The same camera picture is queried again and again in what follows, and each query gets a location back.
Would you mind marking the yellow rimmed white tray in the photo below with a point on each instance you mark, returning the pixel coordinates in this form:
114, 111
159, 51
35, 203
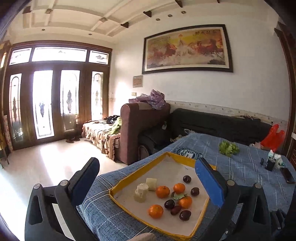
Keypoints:
169, 169

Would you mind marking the black box holder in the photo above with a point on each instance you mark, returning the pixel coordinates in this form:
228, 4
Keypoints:
270, 163

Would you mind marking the orange with green leaf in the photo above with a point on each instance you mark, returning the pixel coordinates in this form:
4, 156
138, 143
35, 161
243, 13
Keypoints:
183, 200

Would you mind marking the patterned covered couch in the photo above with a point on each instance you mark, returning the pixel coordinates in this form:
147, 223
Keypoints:
105, 135

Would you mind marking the brown armchair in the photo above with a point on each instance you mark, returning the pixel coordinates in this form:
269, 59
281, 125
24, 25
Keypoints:
137, 117

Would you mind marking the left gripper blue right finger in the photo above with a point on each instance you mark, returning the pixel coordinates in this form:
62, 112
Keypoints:
222, 194

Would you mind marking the wooden glass door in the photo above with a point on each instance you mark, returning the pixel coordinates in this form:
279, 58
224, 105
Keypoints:
51, 88

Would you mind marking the black smartphone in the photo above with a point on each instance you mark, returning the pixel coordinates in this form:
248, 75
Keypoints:
287, 175

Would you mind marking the small dark plum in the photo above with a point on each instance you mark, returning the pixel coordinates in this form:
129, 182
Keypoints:
195, 191
169, 204

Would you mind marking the wrinkled red jujube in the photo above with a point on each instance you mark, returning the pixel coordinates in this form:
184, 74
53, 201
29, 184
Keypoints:
176, 210

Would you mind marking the small orange tangerine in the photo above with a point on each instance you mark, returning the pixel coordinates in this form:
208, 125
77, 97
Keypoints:
162, 192

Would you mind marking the purple cloth on armchair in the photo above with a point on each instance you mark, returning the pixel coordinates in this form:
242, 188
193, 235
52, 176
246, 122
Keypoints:
155, 99

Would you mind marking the white cylinder banana piece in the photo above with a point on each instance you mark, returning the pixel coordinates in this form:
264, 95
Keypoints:
141, 192

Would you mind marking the small wall plaque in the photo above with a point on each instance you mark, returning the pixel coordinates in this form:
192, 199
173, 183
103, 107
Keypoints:
137, 81

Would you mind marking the white block banana piece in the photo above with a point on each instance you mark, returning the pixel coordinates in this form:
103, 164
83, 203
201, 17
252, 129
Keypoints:
152, 183

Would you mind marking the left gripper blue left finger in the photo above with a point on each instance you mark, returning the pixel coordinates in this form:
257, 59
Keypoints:
72, 194

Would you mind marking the dark red plum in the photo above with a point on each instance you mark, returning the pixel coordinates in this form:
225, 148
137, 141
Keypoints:
187, 179

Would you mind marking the green lettuce bunch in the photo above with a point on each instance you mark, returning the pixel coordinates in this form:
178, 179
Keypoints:
228, 149

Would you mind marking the framed horse painting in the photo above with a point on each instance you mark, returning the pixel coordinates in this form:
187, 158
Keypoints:
202, 47

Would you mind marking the black sofa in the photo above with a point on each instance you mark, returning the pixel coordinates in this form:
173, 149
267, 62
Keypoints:
243, 129

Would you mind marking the red plastic bag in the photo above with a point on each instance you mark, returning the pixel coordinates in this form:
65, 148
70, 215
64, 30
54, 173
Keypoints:
274, 139

